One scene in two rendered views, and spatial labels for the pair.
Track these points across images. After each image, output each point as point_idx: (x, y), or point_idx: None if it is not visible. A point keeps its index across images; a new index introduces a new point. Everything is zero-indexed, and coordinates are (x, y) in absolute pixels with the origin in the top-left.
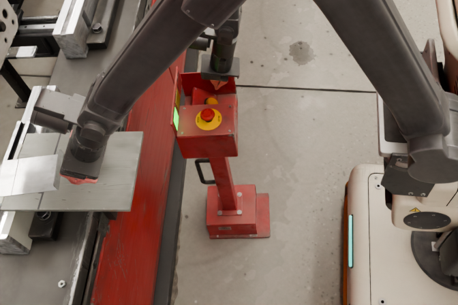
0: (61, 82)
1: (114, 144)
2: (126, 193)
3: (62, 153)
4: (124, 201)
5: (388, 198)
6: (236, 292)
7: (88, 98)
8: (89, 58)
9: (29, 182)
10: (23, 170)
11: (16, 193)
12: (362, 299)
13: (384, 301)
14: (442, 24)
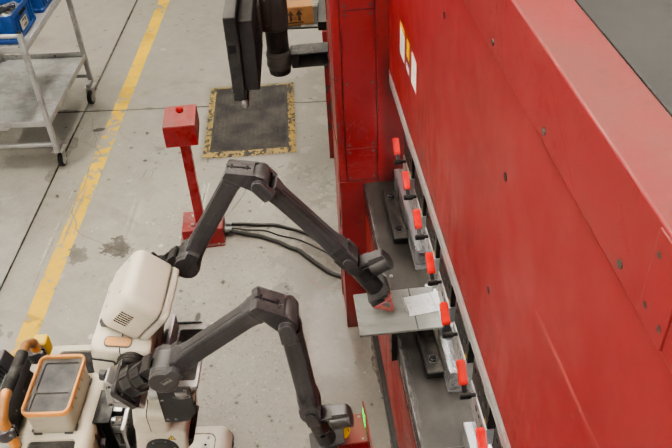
0: (471, 415)
1: (376, 325)
2: (357, 301)
3: (408, 314)
4: (357, 297)
5: (196, 408)
6: None
7: (352, 250)
8: (458, 442)
9: (421, 299)
10: (430, 305)
11: (426, 293)
12: (221, 445)
13: (204, 444)
14: (177, 273)
